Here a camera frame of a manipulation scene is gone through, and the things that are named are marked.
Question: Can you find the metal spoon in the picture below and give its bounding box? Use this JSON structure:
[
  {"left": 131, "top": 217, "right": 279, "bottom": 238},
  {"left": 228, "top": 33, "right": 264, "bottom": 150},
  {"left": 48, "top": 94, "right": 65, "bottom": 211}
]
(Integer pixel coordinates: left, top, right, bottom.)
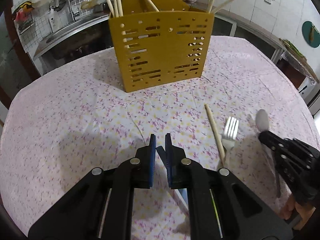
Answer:
[{"left": 255, "top": 109, "right": 281, "bottom": 198}]

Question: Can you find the fork with green handle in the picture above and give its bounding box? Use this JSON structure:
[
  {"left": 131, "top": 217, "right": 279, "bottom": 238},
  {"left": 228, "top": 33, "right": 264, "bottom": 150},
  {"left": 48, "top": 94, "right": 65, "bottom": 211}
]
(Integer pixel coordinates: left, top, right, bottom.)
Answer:
[{"left": 218, "top": 116, "right": 239, "bottom": 168}]

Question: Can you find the wooden chopstick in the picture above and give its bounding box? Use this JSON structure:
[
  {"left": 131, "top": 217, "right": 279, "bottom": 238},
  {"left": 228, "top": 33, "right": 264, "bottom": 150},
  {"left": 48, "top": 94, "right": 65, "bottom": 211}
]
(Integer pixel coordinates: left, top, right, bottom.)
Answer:
[{"left": 204, "top": 103, "right": 225, "bottom": 166}]

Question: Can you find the kitchen counter with cabinets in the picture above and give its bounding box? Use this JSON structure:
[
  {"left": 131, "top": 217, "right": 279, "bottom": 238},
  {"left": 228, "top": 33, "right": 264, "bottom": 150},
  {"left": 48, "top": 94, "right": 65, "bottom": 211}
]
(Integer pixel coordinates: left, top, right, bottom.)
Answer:
[{"left": 215, "top": 8, "right": 287, "bottom": 65}]

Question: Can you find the person's right hand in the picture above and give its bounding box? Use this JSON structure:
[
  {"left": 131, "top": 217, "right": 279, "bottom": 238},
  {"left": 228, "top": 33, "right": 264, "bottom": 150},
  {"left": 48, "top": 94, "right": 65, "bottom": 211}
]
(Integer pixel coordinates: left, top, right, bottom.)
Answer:
[{"left": 279, "top": 194, "right": 316, "bottom": 230}]

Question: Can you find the floral pink tablecloth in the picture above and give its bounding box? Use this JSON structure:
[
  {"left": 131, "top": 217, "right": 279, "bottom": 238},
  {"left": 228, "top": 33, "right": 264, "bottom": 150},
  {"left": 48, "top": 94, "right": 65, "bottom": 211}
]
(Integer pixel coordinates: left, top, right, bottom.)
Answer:
[{"left": 1, "top": 36, "right": 319, "bottom": 233}]

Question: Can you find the chopstick in holder right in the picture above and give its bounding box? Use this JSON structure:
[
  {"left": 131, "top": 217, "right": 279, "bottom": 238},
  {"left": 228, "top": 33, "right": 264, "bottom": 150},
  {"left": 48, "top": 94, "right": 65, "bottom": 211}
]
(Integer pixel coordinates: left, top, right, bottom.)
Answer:
[{"left": 212, "top": 0, "right": 234, "bottom": 14}]

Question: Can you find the yellow perforated utensil holder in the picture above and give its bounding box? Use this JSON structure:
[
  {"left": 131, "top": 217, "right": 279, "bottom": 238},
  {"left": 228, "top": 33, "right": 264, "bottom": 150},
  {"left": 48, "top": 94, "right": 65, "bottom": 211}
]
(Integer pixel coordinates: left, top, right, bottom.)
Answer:
[{"left": 108, "top": 0, "right": 214, "bottom": 92}]

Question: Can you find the stainless steel sink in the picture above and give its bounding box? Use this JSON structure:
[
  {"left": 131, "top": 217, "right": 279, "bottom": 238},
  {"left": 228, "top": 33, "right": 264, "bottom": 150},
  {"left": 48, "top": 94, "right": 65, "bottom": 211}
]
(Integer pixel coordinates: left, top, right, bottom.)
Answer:
[{"left": 33, "top": 12, "right": 110, "bottom": 60}]

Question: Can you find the green round wall board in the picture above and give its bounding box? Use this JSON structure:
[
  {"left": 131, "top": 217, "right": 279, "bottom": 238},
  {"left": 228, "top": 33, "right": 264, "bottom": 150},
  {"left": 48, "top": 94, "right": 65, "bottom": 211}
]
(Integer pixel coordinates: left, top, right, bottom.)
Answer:
[{"left": 302, "top": 21, "right": 320, "bottom": 48}]

